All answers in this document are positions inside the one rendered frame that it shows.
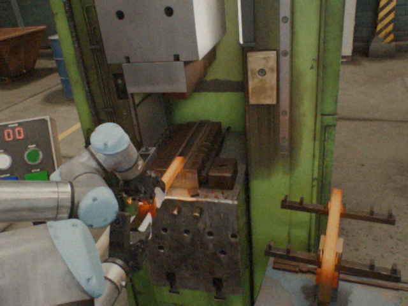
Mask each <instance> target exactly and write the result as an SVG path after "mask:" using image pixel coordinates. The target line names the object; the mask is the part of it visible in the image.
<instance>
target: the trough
mask: <svg viewBox="0 0 408 306"><path fill-rule="evenodd" d="M206 123H207V122H206V121H199V123H198V125H197V126H196V127H195V129H194V132H193V133H192V135H191V137H190V138H189V139H188V141H187V143H186V144H185V146H184V148H183V149H182V151H181V152H180V154H179V155H178V157H184V160H186V157H187V156H188V154H189V153H190V151H191V149H192V147H193V145H194V143H195V141H196V139H197V138H198V136H199V134H200V133H201V131H202V129H203V128H204V126H205V124H206Z"/></svg>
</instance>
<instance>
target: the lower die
mask: <svg viewBox="0 0 408 306"><path fill-rule="evenodd" d="M199 121H206V122H207V123H206V124H205V126H204V128H203V129H202V131H201V133H200V134H199V136H198V138H197V139H196V141H195V143H194V145H193V147H192V149H191V151H190V153H189V154H188V156H187V157H186V160H185V161H184V163H183V164H182V166H181V167H180V171H179V172H178V173H177V175H176V177H175V178H174V180H173V182H172V183H171V185H170V187H176V188H191V187H196V188H197V189H199V187H200V185H201V183H202V182H200V180H199V176H200V173H201V166H200V163H199V162H194V165H192V163H193V161H194V160H199V161H201V163H202V166H203V167H204V159H203V157H202V156H197V159H195V155H196V154H203V155H204V156H205V160H206V162H207V152H206V150H200V153H198V150H199V149H200V148H205V149H207V150H208V156H209V155H210V147H209V145H207V144H204V145H203V147H201V144H202V143H204V139H205V138H206V137H207V134H208V133H209V131H210V128H217V129H218V131H219V135H221V134H222V126H221V122H216V121H210V120H198V121H197V122H187V124H178V125H177V129H174V130H173V132H174V134H172V133H171V135H170V139H169V137H168V139H167V140H166V143H165V142H164V144H163V149H162V150H161V148H160V149H159V150H158V152H159V154H157V156H156V158H155V159H154V161H153V162H152V164H151V165H150V166H149V167H148V171H151V172H154V173H155V174H156V175H157V176H158V177H160V178H162V177H163V175H164V174H165V173H166V171H167V169H168V168H169V167H170V166H171V164H172V163H173V162H174V160H175V158H176V157H178V156H179V154H180V152H181V151H182V149H183V148H184V146H185V144H186V143H187V141H188V139H189V138H190V137H191V135H192V133H193V132H194V129H195V127H196V126H197V125H198V123H199ZM211 132H213V133H215V135H216V138H217V130H216V129H212V130H211ZM208 137H211V138H212V139H213V140H214V144H215V136H214V135H213V134H209V135H208ZM206 142H207V143H209V144H210V145H211V149H212V140H211V139H206Z"/></svg>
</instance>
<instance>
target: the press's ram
mask: <svg viewBox="0 0 408 306"><path fill-rule="evenodd" d="M94 4H95V7H96V12H97V16H98V21H99V26H100V30H101V35H102V39H103V43H104V47H105V52H106V61H107V63H108V64H124V63H127V62H129V61H130V63H143V62H175V61H176V60H177V59H178V58H180V61H199V60H200V59H201V58H202V57H203V56H204V55H205V54H206V53H207V52H208V51H209V50H210V49H211V48H212V47H213V46H214V45H215V44H216V43H217V42H218V41H219V40H220V39H221V38H222V37H223V36H224V35H225V34H226V33H227V32H226V14H225V3H224V0H94Z"/></svg>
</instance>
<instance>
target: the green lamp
mask: <svg viewBox="0 0 408 306"><path fill-rule="evenodd" d="M39 159H40V153H39V152H38V151H37V150H30V151H29V152H28V153H27V160H28V161H29V162H30V163H36V162H37V161H38V160H39Z"/></svg>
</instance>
